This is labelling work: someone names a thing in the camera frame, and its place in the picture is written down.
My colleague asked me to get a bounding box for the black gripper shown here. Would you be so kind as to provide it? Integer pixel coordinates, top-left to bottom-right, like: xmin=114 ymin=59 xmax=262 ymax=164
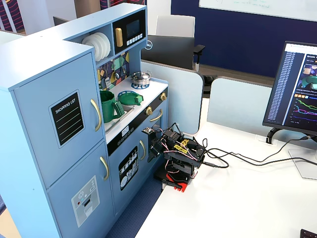
xmin=147 ymin=133 xmax=166 ymax=163

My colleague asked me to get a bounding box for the steel pot with lid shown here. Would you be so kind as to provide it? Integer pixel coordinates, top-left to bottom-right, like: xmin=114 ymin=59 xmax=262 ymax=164
xmin=130 ymin=70 xmax=153 ymax=86

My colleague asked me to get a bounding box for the black dishwasher print panel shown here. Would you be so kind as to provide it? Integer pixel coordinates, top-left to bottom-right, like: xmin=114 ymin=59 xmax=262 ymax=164
xmin=118 ymin=145 xmax=139 ymax=191

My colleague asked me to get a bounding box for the grey sink basin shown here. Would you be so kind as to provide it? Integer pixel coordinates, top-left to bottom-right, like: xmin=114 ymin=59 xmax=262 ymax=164
xmin=104 ymin=105 xmax=135 ymax=134

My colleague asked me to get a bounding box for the red table clamp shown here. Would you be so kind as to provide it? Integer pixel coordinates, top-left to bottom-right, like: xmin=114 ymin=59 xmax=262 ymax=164
xmin=165 ymin=173 xmax=189 ymax=193

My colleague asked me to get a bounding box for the pale blue desk divider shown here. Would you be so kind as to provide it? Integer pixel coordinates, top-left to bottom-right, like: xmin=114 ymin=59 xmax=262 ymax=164
xmin=140 ymin=60 xmax=205 ymax=135
xmin=207 ymin=76 xmax=274 ymax=130

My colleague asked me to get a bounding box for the steel slotted spatula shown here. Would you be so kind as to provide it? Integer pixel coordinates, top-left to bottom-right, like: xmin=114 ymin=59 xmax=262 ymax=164
xmin=105 ymin=64 xmax=112 ymax=88

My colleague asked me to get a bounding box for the grey water dispenser panel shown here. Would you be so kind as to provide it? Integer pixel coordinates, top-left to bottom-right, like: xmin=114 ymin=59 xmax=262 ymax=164
xmin=71 ymin=175 xmax=101 ymax=229

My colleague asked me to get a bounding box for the black shopping list board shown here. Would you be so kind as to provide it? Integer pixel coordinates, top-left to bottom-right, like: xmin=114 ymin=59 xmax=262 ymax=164
xmin=48 ymin=89 xmax=86 ymax=149

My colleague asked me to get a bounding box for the black Dell monitor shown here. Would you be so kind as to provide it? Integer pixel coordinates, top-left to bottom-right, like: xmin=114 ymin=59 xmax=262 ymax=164
xmin=140 ymin=34 xmax=195 ymax=70

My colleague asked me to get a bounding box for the black toy microwave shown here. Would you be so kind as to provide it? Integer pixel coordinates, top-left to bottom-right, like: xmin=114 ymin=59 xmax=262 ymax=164
xmin=112 ymin=9 xmax=147 ymax=54

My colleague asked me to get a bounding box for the white office chair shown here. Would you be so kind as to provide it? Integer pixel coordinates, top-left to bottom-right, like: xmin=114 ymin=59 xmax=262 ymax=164
xmin=155 ymin=14 xmax=206 ymax=70

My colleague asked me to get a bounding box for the blue wooden toy kitchen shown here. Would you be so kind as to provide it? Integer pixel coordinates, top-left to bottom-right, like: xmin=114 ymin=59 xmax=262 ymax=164
xmin=0 ymin=3 xmax=169 ymax=238

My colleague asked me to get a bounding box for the silver monitor stand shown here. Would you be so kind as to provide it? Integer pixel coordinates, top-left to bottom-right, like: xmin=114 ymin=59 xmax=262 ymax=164
xmin=288 ymin=148 xmax=317 ymax=180

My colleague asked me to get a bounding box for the computer monitor showing graphs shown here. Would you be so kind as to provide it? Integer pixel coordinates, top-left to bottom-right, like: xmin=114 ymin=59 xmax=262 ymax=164
xmin=262 ymin=40 xmax=317 ymax=136

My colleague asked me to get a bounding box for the whiteboard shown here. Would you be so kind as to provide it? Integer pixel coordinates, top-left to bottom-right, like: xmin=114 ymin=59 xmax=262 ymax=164
xmin=198 ymin=0 xmax=317 ymax=23

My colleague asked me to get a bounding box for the black keyboard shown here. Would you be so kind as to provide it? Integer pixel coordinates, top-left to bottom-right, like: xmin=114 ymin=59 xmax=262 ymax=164
xmin=300 ymin=229 xmax=317 ymax=238

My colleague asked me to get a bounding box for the gold dishwasher door handle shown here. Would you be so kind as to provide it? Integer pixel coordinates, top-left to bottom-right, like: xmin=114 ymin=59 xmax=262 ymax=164
xmin=139 ymin=140 xmax=147 ymax=161

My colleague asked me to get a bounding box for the gold oven door handle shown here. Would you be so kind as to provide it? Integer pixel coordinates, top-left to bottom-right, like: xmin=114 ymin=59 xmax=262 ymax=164
xmin=149 ymin=109 xmax=163 ymax=123

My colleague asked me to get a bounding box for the gold freezer door handle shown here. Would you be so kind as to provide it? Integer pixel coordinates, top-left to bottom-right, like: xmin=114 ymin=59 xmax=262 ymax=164
xmin=99 ymin=156 xmax=110 ymax=181

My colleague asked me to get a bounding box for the blue burner ring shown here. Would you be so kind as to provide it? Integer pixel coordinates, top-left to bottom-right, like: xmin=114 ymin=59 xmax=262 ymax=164
xmin=131 ymin=82 xmax=151 ymax=90
xmin=117 ymin=90 xmax=137 ymax=99

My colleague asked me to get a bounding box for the gold fridge door handle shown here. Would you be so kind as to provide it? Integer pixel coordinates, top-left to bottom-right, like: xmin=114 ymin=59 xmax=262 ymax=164
xmin=90 ymin=98 xmax=103 ymax=132

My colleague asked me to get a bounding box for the gold microwave handle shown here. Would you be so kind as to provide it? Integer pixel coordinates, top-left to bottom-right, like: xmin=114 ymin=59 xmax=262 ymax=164
xmin=115 ymin=27 xmax=124 ymax=48

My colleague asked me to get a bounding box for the black cable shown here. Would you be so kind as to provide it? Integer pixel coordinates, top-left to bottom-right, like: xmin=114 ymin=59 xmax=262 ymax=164
xmin=202 ymin=135 xmax=313 ymax=169
xmin=207 ymin=148 xmax=317 ymax=167

